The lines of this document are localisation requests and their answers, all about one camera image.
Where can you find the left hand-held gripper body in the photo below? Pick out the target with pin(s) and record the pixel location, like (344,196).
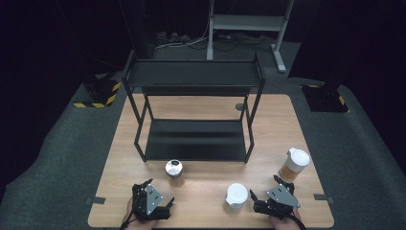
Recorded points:
(148,199)

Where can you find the glass jar with silver lid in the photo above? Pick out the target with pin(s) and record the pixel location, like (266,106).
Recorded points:
(174,168)

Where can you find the grey round table grommet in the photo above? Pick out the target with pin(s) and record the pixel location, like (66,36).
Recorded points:
(239,106)

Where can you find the black power strip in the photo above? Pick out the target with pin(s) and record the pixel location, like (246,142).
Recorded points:
(172,37)

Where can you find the glass jar with white lid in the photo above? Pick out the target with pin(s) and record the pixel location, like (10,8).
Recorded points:
(297,159)
(236,194)

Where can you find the black two-tier metal rack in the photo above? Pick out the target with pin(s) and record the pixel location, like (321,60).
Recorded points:
(194,140)

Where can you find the person's left hand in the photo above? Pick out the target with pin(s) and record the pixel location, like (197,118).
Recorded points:
(137,225)

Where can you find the grey metal stand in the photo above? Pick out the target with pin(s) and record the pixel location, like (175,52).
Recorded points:
(247,22)

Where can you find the yellow-black striped stand base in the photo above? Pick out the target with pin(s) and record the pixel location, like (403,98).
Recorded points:
(324,99)
(100,91)

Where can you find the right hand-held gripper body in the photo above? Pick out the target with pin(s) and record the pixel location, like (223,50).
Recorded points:
(281,199)

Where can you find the person's right hand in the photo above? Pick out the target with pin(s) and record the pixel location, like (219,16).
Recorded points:
(287,225)

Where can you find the grey tape strip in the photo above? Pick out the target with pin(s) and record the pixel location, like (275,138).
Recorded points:
(95,200)
(324,198)

